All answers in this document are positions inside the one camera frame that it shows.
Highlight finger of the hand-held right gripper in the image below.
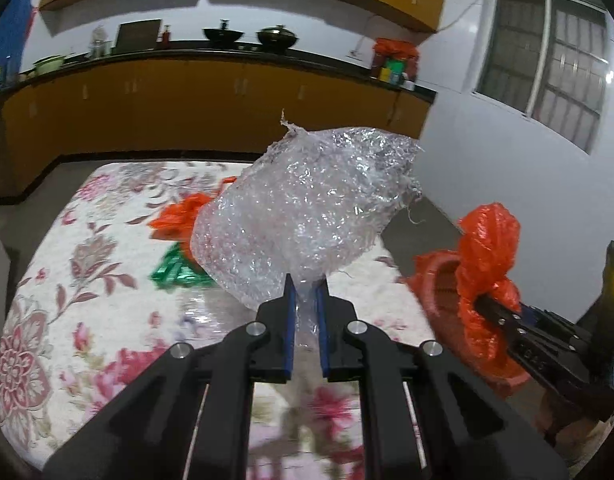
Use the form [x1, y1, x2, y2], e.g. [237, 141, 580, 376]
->
[519, 305, 588, 348]
[473, 296, 526, 335]

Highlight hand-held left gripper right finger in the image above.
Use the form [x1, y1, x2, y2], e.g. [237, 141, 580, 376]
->
[314, 277, 570, 480]

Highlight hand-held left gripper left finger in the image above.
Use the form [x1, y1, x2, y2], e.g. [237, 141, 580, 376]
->
[42, 272, 295, 480]

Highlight red plastic bag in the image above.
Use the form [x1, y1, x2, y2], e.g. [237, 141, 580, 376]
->
[456, 203, 522, 363]
[150, 192, 228, 243]

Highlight white plastic bag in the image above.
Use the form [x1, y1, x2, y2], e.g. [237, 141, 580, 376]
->
[179, 292, 228, 356]

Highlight clear bubble wrap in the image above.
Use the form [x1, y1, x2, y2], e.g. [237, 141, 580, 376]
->
[189, 109, 424, 356]

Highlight green foil packet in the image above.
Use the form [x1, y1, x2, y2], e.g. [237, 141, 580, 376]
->
[150, 240, 215, 291]

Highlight floral cloth covered table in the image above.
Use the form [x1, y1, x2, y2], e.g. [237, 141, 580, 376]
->
[0, 160, 438, 480]

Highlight wooden lower cabinets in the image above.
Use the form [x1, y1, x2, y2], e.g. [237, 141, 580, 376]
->
[0, 57, 433, 206]

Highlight barred window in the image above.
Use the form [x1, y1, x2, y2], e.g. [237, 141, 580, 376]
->
[471, 0, 614, 155]

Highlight black kitchen countertop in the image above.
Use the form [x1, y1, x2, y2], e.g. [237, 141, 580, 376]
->
[0, 47, 438, 106]

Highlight red bag over canisters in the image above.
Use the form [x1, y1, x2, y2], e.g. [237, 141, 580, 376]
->
[372, 37, 420, 82]

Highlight black wok with lid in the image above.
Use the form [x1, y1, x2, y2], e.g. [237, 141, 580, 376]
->
[256, 25, 300, 47]

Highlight small black wok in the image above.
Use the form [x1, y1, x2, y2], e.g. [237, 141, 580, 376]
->
[203, 19, 245, 43]

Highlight brown cutting board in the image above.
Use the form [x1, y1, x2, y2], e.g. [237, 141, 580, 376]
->
[114, 19, 162, 52]

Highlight glass jar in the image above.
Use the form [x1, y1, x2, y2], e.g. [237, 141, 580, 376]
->
[88, 26, 113, 58]

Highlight green pot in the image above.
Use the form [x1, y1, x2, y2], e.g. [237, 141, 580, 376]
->
[33, 54, 68, 73]

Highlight blue cloth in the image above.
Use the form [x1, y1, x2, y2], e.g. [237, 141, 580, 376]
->
[0, 0, 40, 91]

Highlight white wall cable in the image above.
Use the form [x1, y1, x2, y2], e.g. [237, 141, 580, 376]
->
[439, 0, 492, 31]

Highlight grey hose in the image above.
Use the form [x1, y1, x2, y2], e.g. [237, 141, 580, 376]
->
[354, 15, 383, 58]

